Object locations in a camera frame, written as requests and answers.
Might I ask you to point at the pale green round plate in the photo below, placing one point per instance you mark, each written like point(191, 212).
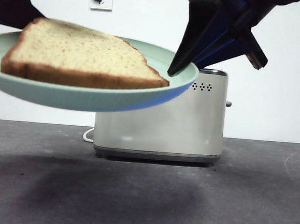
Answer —
point(88, 96)

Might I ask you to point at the cream toaster with chrome top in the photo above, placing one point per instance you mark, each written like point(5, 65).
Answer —
point(164, 134)

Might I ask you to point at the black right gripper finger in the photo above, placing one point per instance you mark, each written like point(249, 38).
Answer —
point(223, 42)
point(195, 32)

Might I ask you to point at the large bread slice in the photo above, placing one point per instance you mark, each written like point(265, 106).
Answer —
point(79, 57)

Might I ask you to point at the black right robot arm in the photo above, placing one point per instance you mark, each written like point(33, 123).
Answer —
point(265, 3)

